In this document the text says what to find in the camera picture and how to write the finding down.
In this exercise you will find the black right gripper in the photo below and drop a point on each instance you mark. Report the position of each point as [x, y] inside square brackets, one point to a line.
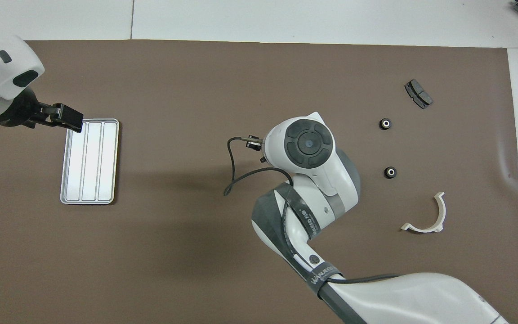
[254, 141]

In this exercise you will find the white curved plastic bracket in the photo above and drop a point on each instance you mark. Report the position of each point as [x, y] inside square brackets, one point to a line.
[441, 213]

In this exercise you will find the short grey brake pad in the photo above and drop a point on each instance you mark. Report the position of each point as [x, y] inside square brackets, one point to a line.
[418, 93]

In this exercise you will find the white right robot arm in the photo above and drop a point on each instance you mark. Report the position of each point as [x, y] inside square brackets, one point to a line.
[313, 189]

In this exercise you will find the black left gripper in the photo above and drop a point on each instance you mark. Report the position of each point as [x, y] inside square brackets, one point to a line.
[23, 112]

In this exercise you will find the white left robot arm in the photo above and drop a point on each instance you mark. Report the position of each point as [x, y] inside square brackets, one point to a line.
[2, 67]

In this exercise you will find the silver metal tray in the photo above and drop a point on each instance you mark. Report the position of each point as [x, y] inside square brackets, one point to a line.
[90, 162]

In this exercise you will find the brown table mat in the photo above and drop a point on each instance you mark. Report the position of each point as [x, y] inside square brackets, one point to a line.
[196, 90]

